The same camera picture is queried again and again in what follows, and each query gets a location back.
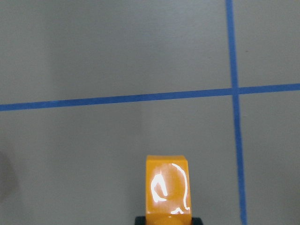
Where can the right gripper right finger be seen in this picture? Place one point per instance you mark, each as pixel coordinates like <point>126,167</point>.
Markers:
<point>196,221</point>

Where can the orange trapezoid block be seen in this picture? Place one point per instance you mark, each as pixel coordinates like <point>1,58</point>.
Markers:
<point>167,191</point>

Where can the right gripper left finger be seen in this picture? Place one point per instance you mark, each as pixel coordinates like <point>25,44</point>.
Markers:
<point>140,220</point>

